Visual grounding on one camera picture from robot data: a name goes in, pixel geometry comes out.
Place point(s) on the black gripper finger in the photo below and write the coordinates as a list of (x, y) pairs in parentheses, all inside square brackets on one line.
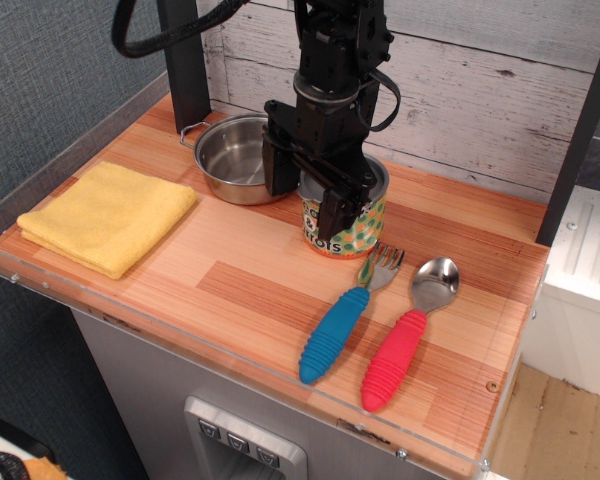
[(339, 209), (280, 172)]

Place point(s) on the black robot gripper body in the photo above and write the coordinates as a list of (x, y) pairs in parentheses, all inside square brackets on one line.
[(326, 142)]

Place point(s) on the peas and carrots toy can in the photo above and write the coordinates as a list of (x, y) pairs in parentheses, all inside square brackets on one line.
[(366, 229)]

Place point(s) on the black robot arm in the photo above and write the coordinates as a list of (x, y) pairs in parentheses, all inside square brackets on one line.
[(337, 83)]

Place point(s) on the small steel pot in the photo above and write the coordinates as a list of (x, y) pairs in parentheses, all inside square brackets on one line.
[(229, 154)]

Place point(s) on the folded yellow cloth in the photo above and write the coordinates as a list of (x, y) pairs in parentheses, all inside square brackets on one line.
[(109, 218)]

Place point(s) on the clear acrylic table guard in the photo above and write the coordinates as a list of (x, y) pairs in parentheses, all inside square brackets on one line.
[(244, 281)]

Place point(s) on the grey toy fridge cabinet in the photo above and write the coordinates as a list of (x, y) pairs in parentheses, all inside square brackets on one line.
[(149, 380)]

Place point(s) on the silver dispenser button panel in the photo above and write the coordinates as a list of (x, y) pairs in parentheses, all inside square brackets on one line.
[(229, 447)]

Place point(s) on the white toy sink unit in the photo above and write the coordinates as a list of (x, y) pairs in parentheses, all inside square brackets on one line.
[(562, 336)]

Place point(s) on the blue handled toy fork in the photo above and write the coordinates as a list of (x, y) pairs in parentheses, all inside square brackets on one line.
[(328, 339)]

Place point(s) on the red handled toy spoon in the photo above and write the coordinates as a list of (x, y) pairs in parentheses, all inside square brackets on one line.
[(434, 286)]

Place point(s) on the black left vertical post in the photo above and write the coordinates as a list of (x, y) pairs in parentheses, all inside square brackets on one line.
[(185, 65)]

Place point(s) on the black vertical post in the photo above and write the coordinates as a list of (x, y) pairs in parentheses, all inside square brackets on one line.
[(572, 164), (185, 65)]

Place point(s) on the black right vertical post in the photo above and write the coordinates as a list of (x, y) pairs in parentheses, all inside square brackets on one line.
[(572, 164)]

